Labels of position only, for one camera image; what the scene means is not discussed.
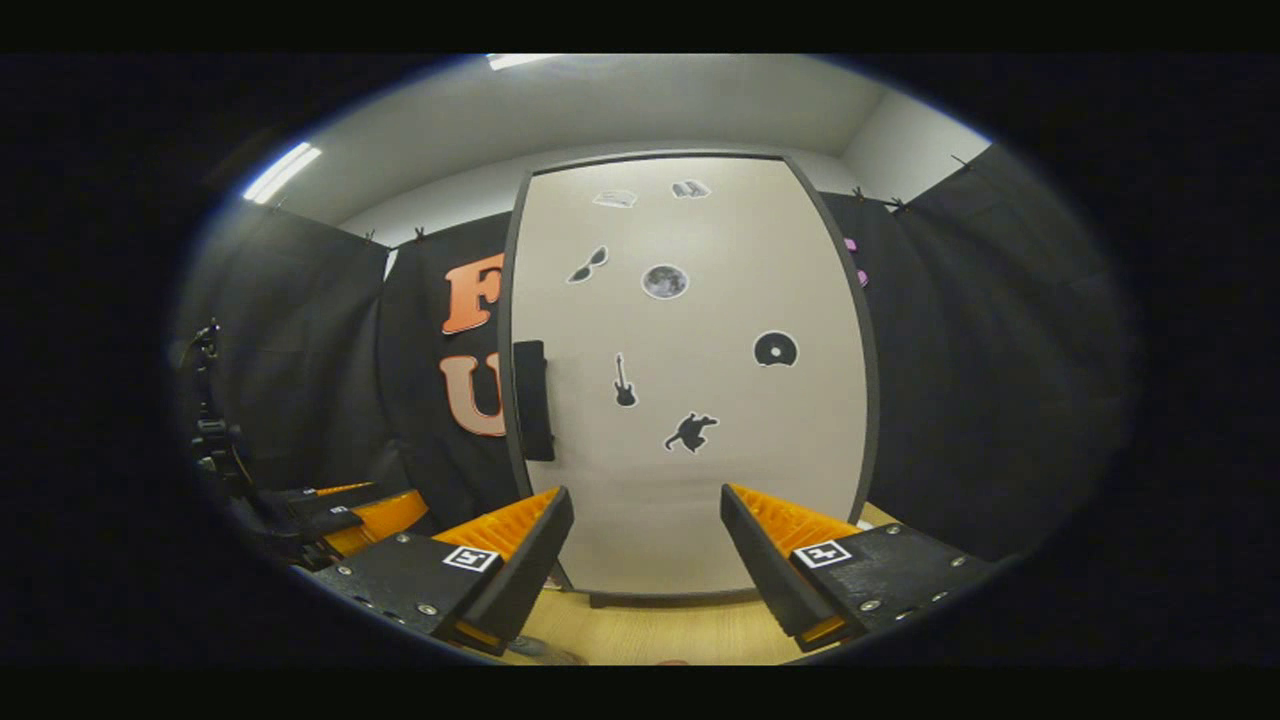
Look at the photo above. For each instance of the white cabinet door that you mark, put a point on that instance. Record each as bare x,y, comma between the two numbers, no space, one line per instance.
700,500

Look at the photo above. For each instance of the black backdrop cloth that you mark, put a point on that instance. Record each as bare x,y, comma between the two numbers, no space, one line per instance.
1000,400

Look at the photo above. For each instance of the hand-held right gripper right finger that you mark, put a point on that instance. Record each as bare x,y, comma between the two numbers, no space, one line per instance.
765,570

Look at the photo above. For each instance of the ceiling light tube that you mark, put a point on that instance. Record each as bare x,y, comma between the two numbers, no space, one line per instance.
283,172

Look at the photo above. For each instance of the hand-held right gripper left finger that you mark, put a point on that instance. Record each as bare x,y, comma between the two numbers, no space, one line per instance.
522,570

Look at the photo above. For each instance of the grey cabinet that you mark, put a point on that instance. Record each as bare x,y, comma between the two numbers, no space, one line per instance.
660,599

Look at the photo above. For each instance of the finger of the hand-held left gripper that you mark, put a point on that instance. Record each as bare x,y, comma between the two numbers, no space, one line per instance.
300,494
315,522

